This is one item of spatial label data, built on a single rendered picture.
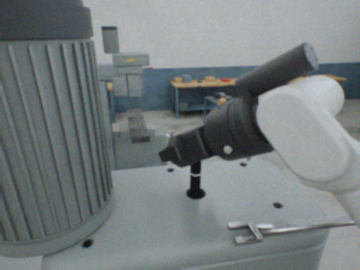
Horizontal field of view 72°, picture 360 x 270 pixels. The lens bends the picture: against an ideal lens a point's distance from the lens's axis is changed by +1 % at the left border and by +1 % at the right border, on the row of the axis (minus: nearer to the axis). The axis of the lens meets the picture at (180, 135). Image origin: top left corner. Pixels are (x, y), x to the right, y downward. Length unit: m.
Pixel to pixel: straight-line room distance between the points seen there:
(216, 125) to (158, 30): 6.60
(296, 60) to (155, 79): 6.73
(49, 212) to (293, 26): 8.09
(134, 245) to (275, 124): 0.26
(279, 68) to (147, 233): 0.30
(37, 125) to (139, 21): 6.60
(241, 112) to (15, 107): 0.26
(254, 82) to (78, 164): 0.26
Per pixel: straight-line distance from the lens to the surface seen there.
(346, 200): 0.33
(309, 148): 0.28
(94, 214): 0.41
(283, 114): 0.28
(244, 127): 0.32
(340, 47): 9.30
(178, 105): 6.50
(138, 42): 6.88
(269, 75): 0.33
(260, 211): 0.46
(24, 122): 0.32
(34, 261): 0.61
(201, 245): 0.40
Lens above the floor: 2.18
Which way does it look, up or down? 23 degrees down
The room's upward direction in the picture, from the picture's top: straight up
